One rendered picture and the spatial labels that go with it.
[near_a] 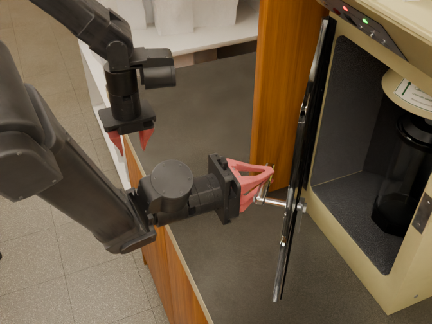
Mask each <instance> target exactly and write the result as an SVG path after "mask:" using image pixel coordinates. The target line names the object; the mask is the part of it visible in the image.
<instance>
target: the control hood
mask: <svg viewBox="0 0 432 324"><path fill-rule="evenodd" d="M342 1H344V2H345V3H347V4H348V5H350V6H352V7H353V8H355V9H356V10H359V11H360V12H361V13H363V14H365V15H367V16H368V17H369V18H371V19H373V20H375V21H376V22H378V23H379V24H381V25H382V26H383V28H384V29H385V30H386V31H387V33H388V34H389V36H390V37H391V38H392V40H393V41H394V43H396V45H397V46H398V48H399V49H400V50H401V52H402V53H403V55H404V56H405V57H406V58H407V60H408V61H409V62H408V63H410V64H411V65H412V66H414V67H416V68H417V69H419V70H420V71H421V72H423V73H425V74H426V75H427V76H429V77H431V78H432V0H420V1H407V2H404V1H403V0H342Z"/></svg>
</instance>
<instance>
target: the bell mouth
mask: <svg viewBox="0 0 432 324"><path fill-rule="evenodd" d="M382 88H383V90H384V92H385V93H386V95H387V96H388V97H389V98H390V99H391V100H392V101H393V102H394V103H396V104H397V105H398V106H400V107H402V108H403V109H405V110H407V111H409V112H411V113H413V114H416V115H418V116H421V117H423V118H427V119H430V120H432V97H431V96H429V95H428V94H427V93H425V92H423V90H421V89H419V88H418V87H417V86H415V85H414V84H412V83H411V82H410V81H408V80H406V79H405V78H404V77H403V76H401V75H400V74H398V73H397V72H395V71H394V70H393V69H391V68H390V69H389V70H387V72H386V73H385V74H384V76H383V78H382Z"/></svg>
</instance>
